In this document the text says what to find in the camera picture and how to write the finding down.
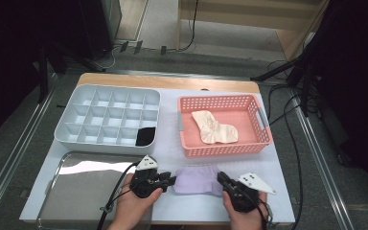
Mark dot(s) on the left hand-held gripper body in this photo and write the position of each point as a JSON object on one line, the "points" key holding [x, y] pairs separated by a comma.
{"points": [[145, 183]]}

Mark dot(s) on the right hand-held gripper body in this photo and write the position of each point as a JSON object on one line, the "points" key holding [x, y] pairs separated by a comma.
{"points": [[254, 182]]}

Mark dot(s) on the black sock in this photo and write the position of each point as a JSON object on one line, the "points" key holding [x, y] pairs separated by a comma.
{"points": [[150, 134], [142, 137]]}

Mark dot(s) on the cream sock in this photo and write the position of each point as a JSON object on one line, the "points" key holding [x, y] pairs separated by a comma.
{"points": [[220, 134], [202, 118]]}

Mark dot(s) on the grey divided storage box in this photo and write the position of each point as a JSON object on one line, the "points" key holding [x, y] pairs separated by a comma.
{"points": [[108, 150]]}

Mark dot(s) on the pink plastic basket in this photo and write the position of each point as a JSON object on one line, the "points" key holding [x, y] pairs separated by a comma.
{"points": [[217, 102]]}

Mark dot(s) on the translucent grey box lid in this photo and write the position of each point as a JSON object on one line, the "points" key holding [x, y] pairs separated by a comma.
{"points": [[60, 198]]}

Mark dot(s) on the person's left hand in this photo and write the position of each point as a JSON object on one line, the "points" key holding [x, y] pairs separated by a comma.
{"points": [[132, 211]]}

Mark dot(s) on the person's right hand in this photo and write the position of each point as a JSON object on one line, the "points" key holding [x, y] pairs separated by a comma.
{"points": [[247, 218]]}

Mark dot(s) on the black tripod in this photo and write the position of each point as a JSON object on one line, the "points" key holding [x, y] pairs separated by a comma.
{"points": [[305, 86]]}

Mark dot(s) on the black curtain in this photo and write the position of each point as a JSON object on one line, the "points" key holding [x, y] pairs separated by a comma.
{"points": [[357, 80], [6, 48]]}

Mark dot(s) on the black metal stand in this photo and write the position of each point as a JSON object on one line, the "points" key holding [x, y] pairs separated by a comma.
{"points": [[44, 73]]}

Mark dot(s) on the dark metal cabinet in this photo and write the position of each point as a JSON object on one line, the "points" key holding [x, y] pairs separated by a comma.
{"points": [[92, 28]]}

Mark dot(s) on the light wooden cabinet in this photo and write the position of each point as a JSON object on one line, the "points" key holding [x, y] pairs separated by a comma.
{"points": [[236, 6]]}

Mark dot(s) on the metal floor rail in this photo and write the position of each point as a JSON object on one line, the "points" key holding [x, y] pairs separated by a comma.
{"points": [[321, 163], [12, 156]]}

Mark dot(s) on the small black floor bracket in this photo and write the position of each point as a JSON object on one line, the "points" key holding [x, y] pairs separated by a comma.
{"points": [[163, 50], [124, 46], [138, 47]]}

